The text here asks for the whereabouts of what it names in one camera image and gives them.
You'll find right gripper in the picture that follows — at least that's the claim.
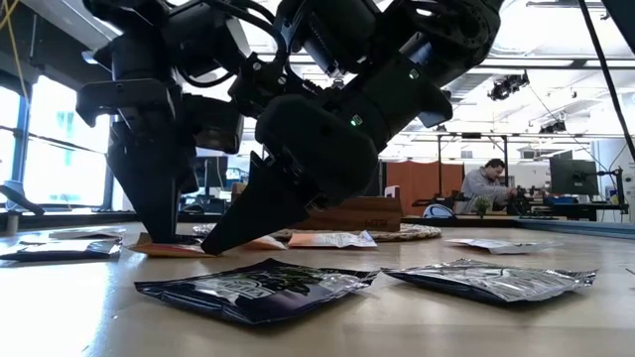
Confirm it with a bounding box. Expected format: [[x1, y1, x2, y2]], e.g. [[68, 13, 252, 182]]
[[199, 92, 382, 257]]

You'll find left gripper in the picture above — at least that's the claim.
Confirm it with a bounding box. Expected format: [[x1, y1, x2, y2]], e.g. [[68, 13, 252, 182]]
[[75, 77, 200, 245]]

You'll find yellow fruit tea packet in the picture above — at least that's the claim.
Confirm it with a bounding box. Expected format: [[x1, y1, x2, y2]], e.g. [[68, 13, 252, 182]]
[[128, 231, 215, 259]]

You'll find dark foil tea packet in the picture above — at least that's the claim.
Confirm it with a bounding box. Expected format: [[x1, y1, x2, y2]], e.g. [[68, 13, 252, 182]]
[[380, 257, 598, 305], [0, 238, 123, 263], [133, 257, 382, 327]]

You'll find wooden tea box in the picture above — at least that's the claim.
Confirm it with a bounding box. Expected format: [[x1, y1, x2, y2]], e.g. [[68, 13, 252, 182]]
[[230, 181, 404, 233]]

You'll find black computer monitor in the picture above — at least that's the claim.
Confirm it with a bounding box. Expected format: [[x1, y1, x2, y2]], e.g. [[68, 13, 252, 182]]
[[549, 157, 600, 197], [196, 155, 230, 190]]

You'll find large bright window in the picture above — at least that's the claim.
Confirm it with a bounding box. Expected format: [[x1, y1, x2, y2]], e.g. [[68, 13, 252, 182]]
[[0, 73, 118, 212]]

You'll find round woven placemat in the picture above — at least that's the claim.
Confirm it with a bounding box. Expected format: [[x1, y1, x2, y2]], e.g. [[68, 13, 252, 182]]
[[191, 222, 445, 243]]

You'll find black angled stand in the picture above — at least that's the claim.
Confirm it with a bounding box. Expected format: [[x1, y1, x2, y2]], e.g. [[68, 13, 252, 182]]
[[0, 183, 46, 236]]

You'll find orange partition panel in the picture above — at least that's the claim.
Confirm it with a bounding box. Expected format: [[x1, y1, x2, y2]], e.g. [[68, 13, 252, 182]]
[[385, 160, 465, 217]]

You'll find white blue helmet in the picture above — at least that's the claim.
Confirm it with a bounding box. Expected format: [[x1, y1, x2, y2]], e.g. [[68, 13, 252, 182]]
[[422, 202, 455, 219]]

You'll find person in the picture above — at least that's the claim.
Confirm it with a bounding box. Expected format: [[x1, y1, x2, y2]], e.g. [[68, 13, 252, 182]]
[[454, 158, 521, 215]]

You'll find background work desk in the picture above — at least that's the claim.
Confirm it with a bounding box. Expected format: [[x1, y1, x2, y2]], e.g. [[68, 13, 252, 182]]
[[515, 200, 631, 222]]

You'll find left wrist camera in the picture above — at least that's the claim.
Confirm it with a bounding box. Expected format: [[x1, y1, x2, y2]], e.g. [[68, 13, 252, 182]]
[[183, 93, 245, 155]]

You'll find black ceiling-mounted camera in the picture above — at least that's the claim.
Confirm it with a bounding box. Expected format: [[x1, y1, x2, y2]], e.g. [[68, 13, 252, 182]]
[[539, 119, 569, 135], [487, 70, 531, 103]]

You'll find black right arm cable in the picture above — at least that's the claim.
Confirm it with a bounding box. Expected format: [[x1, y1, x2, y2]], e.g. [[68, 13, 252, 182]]
[[576, 0, 635, 163]]

